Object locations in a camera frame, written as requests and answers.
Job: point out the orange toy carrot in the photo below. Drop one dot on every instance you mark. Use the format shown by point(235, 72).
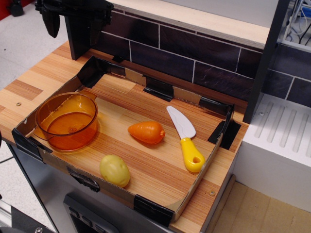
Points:
point(150, 132)

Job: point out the dark grey shelf post left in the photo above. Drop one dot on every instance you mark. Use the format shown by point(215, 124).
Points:
point(78, 30)

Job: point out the grey toy oven front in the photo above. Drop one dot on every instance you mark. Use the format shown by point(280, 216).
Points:
point(88, 218)

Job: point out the dark grey shelf post right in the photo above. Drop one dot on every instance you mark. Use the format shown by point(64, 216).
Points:
point(266, 57)

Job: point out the light wooden shelf board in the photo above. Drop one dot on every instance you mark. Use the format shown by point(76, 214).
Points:
point(214, 25)

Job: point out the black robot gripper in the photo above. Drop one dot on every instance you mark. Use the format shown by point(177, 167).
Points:
point(51, 9)

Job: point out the toy knife yellow handle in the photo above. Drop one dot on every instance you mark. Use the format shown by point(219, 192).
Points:
point(193, 159)

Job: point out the orange transparent plastic pot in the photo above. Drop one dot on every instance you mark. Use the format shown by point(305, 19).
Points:
point(68, 121)

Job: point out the white toy sink drainboard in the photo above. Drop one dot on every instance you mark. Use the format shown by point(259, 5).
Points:
point(275, 155)

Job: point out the yellow toy potato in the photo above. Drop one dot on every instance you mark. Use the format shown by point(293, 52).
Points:
point(114, 170)

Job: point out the dark grey shelf post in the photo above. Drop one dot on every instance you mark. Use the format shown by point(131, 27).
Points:
point(266, 57)
point(78, 30)

